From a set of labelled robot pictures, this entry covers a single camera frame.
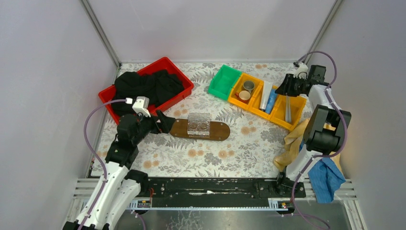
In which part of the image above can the red plastic bin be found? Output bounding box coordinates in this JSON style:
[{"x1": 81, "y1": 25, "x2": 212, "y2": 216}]
[{"x1": 98, "y1": 57, "x2": 194, "y2": 115}]

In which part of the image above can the yellow cloth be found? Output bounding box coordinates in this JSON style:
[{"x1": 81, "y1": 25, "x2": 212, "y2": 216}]
[{"x1": 273, "y1": 118, "x2": 342, "y2": 172}]

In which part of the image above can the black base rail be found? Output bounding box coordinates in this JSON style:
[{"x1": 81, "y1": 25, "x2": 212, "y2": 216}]
[{"x1": 127, "y1": 171, "x2": 306, "y2": 210}]

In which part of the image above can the oval wooden tray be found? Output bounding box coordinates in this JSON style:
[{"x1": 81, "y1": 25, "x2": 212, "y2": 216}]
[{"x1": 170, "y1": 118, "x2": 230, "y2": 141}]

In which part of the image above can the white toothpaste tube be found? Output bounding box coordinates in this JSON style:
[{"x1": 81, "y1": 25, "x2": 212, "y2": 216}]
[{"x1": 259, "y1": 81, "x2": 273, "y2": 112}]

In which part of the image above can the orange ceramic cup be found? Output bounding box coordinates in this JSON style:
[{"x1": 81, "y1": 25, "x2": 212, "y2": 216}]
[{"x1": 235, "y1": 90, "x2": 251, "y2": 104}]

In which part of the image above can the blue cloth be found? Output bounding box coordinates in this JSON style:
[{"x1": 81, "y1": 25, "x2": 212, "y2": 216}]
[{"x1": 307, "y1": 154, "x2": 346, "y2": 204}]

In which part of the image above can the black cloth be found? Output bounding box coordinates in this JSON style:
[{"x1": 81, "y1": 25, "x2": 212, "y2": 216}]
[{"x1": 113, "y1": 69, "x2": 185, "y2": 108}]

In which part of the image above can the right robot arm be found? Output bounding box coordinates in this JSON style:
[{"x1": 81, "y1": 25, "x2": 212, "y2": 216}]
[{"x1": 274, "y1": 62, "x2": 351, "y2": 197}]

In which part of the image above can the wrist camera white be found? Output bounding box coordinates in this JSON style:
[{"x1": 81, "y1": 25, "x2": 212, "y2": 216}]
[
  {"x1": 293, "y1": 62, "x2": 308, "y2": 79},
  {"x1": 125, "y1": 96, "x2": 151, "y2": 117}
]

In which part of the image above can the left aluminium frame post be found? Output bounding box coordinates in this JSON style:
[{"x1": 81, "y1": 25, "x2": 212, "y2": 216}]
[{"x1": 79, "y1": 0, "x2": 121, "y2": 68}]

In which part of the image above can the aluminium frame post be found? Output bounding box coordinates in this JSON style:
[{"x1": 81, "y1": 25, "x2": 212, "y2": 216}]
[
  {"x1": 79, "y1": 0, "x2": 121, "y2": 68},
  {"x1": 307, "y1": 0, "x2": 344, "y2": 53}
]

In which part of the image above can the yellow bin with toothbrushes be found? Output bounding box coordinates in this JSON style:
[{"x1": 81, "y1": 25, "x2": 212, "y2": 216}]
[{"x1": 270, "y1": 95, "x2": 306, "y2": 131}]

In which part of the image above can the blue toothpaste tube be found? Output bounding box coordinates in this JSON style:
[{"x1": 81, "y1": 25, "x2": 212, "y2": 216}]
[{"x1": 265, "y1": 89, "x2": 277, "y2": 114}]

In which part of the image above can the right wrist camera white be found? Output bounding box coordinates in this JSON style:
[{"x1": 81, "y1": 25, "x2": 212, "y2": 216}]
[{"x1": 293, "y1": 62, "x2": 308, "y2": 79}]

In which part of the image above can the green plastic bin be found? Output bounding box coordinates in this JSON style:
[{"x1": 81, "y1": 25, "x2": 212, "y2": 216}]
[{"x1": 208, "y1": 65, "x2": 242, "y2": 101}]

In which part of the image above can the right aluminium frame post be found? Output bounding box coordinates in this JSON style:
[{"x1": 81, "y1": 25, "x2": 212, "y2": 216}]
[{"x1": 307, "y1": 0, "x2": 344, "y2": 53}]

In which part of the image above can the yellow bin with cups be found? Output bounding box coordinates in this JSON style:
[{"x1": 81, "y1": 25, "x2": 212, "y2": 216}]
[{"x1": 227, "y1": 73, "x2": 264, "y2": 110}]

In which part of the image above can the yellow bin with toothpaste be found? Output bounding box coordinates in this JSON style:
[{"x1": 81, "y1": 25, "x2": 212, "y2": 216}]
[{"x1": 248, "y1": 81, "x2": 279, "y2": 120}]

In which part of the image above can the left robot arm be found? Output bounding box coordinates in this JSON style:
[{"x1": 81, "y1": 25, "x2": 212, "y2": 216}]
[{"x1": 63, "y1": 110, "x2": 176, "y2": 230}]

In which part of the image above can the grey metal cup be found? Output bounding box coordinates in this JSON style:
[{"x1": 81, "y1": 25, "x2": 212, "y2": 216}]
[{"x1": 243, "y1": 80, "x2": 255, "y2": 93}]

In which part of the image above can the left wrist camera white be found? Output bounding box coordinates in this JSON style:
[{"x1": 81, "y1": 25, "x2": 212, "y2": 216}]
[{"x1": 125, "y1": 96, "x2": 151, "y2": 117}]

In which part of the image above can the packaged toothbrush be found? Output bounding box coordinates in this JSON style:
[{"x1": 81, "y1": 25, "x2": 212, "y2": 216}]
[{"x1": 285, "y1": 95, "x2": 292, "y2": 123}]

